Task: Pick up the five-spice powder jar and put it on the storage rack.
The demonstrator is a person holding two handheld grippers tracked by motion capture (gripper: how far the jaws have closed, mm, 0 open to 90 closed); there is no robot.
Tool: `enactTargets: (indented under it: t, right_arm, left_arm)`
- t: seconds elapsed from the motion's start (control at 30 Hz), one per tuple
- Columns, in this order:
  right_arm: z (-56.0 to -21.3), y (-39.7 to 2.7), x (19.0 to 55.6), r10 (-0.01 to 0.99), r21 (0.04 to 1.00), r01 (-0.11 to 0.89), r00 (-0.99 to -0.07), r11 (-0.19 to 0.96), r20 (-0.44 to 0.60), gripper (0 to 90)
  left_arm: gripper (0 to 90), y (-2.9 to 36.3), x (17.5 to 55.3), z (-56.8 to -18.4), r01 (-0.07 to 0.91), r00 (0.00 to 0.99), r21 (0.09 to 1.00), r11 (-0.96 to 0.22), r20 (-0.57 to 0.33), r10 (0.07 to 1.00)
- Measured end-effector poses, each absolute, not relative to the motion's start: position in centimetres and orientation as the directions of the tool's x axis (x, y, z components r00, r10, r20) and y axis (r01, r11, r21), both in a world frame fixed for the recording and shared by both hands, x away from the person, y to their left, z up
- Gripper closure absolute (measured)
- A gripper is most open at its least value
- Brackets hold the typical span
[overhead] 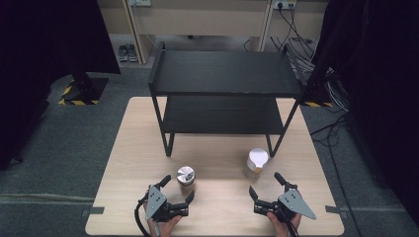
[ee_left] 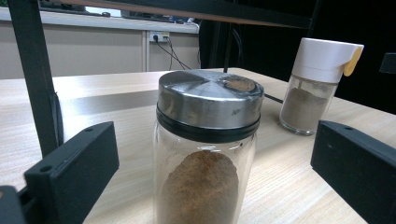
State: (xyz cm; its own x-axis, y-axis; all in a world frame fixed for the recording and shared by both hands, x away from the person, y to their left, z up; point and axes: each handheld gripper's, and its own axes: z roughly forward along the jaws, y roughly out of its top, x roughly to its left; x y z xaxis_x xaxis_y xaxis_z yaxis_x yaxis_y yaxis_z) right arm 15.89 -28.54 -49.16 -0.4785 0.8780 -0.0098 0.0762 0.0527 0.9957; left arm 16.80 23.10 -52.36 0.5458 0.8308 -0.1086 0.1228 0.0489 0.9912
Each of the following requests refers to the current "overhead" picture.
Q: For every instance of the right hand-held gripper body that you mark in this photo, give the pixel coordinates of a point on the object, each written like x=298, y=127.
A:
x=294, y=202

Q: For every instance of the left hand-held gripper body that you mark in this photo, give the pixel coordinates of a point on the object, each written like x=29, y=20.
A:
x=154, y=201

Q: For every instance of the steel cup with silver lid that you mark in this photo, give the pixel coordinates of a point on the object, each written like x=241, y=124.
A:
x=186, y=176

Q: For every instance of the black two-tier shelf rack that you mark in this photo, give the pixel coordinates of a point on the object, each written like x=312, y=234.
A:
x=224, y=72

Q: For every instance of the person's left hand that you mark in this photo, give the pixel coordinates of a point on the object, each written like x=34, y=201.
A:
x=163, y=227

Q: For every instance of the person's right hand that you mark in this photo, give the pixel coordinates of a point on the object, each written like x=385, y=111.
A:
x=281, y=227

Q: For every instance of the black stand base striped tape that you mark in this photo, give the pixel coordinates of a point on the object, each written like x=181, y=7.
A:
x=86, y=89
x=316, y=98

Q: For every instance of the grey shoe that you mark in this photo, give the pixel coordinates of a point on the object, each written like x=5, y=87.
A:
x=132, y=53
x=123, y=52

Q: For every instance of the black curtain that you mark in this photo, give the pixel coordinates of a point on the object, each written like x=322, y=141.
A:
x=382, y=82
x=42, y=65

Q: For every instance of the cream office desk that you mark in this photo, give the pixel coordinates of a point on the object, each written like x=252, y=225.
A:
x=201, y=21

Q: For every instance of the white power strip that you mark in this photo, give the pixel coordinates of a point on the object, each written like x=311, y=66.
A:
x=285, y=4
x=141, y=2

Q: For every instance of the grey table edge bracket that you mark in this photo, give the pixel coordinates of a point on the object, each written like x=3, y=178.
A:
x=94, y=210
x=335, y=210

